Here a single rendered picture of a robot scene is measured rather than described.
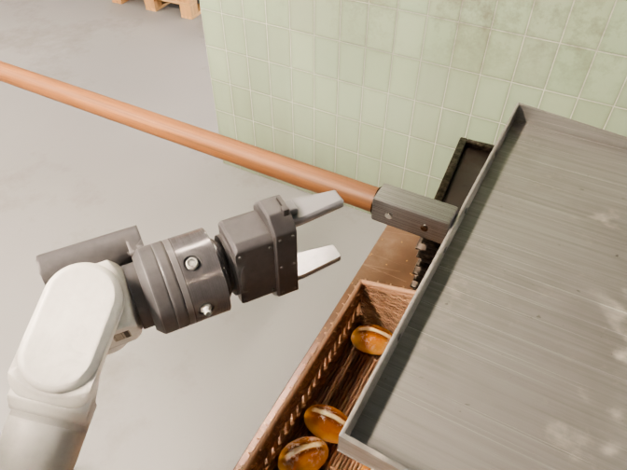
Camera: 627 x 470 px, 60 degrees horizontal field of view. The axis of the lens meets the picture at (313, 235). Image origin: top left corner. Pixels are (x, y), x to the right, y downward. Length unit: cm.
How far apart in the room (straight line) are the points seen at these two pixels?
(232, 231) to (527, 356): 30
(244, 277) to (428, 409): 21
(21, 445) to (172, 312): 15
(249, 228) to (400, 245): 95
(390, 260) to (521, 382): 92
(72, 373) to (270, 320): 154
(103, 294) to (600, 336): 45
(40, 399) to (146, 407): 139
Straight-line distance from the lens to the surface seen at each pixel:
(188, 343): 198
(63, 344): 49
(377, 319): 122
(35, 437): 51
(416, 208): 60
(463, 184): 115
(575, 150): 80
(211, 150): 71
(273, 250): 53
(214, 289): 51
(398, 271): 138
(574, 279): 62
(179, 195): 253
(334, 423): 107
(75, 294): 50
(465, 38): 184
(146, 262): 52
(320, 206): 54
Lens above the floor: 161
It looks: 45 degrees down
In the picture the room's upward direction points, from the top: straight up
